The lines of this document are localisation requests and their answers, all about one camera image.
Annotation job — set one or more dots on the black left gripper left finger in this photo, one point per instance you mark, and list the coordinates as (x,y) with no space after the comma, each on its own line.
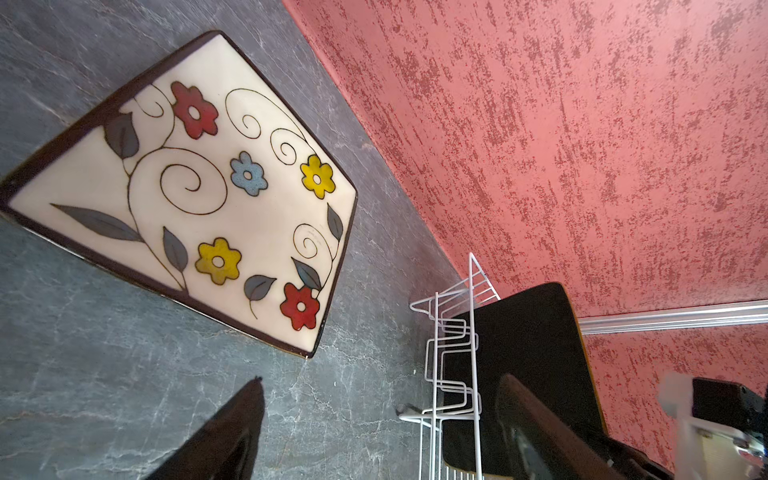
(226,446)

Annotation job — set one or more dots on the white wire dish rack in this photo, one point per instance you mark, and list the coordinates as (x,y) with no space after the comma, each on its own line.
(451,372)

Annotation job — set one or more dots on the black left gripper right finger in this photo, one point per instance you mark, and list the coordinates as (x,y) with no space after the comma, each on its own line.
(538,444)

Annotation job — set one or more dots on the floral square plate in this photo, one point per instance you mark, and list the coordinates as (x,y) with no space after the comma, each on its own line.
(197,181)

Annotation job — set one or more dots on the aluminium right corner post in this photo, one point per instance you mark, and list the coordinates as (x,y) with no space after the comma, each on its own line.
(711,316)

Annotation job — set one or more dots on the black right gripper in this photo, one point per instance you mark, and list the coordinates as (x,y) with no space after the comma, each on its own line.
(632,463)

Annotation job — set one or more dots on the dark square plate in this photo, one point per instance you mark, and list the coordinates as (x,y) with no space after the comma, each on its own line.
(532,335)

